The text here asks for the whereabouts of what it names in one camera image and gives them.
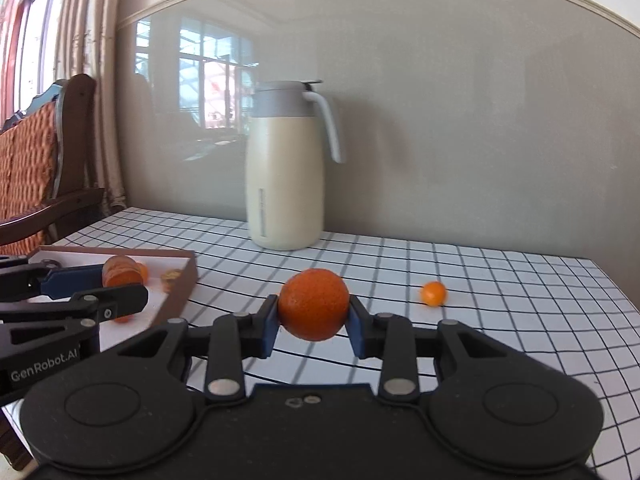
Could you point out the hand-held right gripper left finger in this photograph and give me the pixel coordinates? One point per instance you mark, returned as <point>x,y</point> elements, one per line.
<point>269,330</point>

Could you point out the brown cardboard box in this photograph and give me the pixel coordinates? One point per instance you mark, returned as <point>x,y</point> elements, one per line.
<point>175,300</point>

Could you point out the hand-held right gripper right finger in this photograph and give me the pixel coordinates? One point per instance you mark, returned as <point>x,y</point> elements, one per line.
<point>359,332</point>

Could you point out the wooden chair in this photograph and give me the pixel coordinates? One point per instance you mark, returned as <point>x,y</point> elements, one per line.
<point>30,160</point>

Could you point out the small mandarin orange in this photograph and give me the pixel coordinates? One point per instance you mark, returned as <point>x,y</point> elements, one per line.
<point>143,272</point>

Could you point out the window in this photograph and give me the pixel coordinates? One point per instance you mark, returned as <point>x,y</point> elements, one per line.
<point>30,35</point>

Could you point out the small smooth orange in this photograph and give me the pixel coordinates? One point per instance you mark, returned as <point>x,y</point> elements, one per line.
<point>172,276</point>
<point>433,293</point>

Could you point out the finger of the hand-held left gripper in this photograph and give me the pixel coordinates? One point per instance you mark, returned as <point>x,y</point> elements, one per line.
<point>75,281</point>
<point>120,300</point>

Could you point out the reddish wrinkled orange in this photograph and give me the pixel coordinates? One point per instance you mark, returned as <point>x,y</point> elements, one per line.
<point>120,271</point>

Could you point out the cream thermos jug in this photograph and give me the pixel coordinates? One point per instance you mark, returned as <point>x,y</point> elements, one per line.
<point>285,185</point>

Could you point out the beige curtain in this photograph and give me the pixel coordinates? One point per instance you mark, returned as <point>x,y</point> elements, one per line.
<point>90,60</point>

